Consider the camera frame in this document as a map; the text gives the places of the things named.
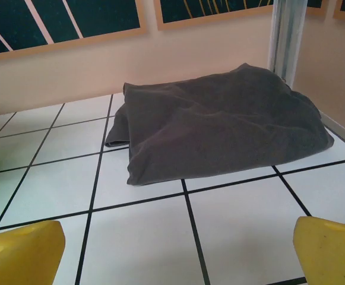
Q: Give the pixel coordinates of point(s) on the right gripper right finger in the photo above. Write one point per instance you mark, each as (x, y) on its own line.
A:
(332, 255)

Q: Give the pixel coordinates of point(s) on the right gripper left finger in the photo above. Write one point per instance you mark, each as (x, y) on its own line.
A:
(20, 255)

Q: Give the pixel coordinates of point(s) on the aluminium frame post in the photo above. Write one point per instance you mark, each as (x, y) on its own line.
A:
(288, 35)

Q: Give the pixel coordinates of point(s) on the grey folded t-shirt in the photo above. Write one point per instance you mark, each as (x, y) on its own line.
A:
(219, 124)

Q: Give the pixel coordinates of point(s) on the aluminium side rail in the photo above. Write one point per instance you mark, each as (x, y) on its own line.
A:
(344, 133)

